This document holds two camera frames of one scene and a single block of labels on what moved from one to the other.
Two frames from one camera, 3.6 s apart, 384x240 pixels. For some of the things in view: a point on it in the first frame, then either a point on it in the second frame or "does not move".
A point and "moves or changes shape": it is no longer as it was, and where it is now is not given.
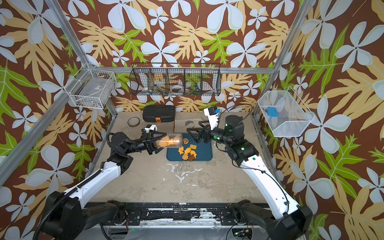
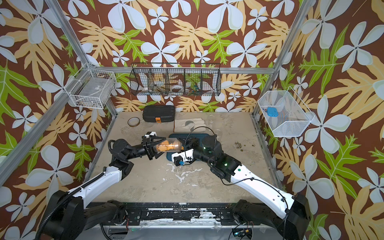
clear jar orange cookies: [170, 140] moves or changes shape
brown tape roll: [133, 121] does not move
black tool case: [158, 113] does not move
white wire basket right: [293, 117] does not move
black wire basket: [175, 79] does not move
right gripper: [207, 132] → [195, 141]
